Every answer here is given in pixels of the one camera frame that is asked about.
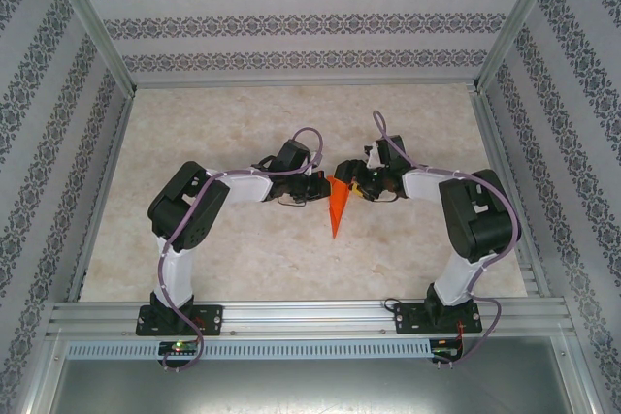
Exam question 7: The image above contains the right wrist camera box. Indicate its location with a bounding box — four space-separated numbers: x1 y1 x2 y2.
363 140 384 169

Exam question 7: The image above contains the circuit board with green light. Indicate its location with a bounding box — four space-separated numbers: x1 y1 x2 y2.
158 341 199 356

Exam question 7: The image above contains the aluminium mounting rail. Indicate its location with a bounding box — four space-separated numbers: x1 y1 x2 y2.
46 298 578 337

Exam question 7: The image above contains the aluminium back rail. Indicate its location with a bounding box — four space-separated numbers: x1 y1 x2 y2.
130 78 481 90

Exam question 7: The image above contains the aluminium side rail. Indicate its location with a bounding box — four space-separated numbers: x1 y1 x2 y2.
468 86 552 299
65 93 137 302

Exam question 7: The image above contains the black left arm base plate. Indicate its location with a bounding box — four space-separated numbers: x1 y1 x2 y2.
135 304 225 337

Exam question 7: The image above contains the grey slotted cable duct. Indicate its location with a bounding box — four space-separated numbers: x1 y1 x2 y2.
65 338 433 360

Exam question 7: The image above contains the grey metal sheet panel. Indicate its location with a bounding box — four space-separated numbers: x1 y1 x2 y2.
28 335 598 414

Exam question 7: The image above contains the aluminium frame post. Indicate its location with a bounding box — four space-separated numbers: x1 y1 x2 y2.
41 0 137 95
473 0 567 93

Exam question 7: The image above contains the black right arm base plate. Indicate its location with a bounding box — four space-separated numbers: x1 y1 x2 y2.
393 301 484 335

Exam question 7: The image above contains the orange paper sheet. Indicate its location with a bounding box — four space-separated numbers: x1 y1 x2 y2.
325 175 353 239

